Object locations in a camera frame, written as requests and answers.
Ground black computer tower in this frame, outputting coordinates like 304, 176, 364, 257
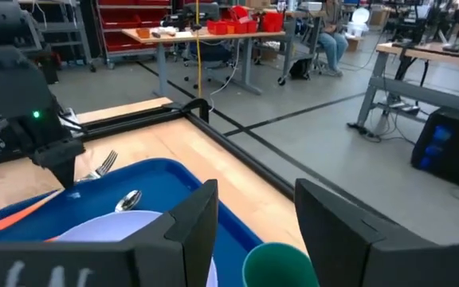
410, 106, 459, 196

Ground red plastic bin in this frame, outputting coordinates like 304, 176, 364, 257
261, 11, 285, 33
233, 18, 259, 35
206, 19, 229, 36

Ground person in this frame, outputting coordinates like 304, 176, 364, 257
316, 0, 351, 78

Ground white robot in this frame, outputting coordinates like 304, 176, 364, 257
346, 6, 371, 38

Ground dark office chair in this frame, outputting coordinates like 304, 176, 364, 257
183, 39, 237, 89

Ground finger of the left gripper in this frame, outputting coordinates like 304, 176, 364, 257
49, 158, 77, 190

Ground yellow floor cable with plug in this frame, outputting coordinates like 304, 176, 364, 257
194, 0, 203, 100

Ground green plastic cup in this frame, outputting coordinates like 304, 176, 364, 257
241, 242, 320, 287

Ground black bag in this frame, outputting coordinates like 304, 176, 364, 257
288, 57, 312, 81

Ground lavender round plate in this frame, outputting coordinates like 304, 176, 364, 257
44, 210, 220, 287

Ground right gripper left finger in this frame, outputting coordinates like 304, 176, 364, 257
0, 179, 220, 287

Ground blue plastic tray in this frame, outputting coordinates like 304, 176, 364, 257
0, 158, 264, 287

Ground red shelving unit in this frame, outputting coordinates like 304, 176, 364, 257
93, 0, 175, 69

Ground wooden worktable with grey legs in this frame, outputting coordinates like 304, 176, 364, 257
347, 41, 459, 139
121, 26, 287, 96

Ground white floor cable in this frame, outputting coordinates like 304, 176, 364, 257
208, 38, 241, 109

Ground orange handled metal fork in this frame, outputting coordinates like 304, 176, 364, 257
0, 150, 119, 233

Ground orange handled metal spoon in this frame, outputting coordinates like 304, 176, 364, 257
114, 189, 143, 214

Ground black aluminium table frame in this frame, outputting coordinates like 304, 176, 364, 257
64, 97, 298, 200

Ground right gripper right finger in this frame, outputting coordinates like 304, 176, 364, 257
295, 178, 459, 287

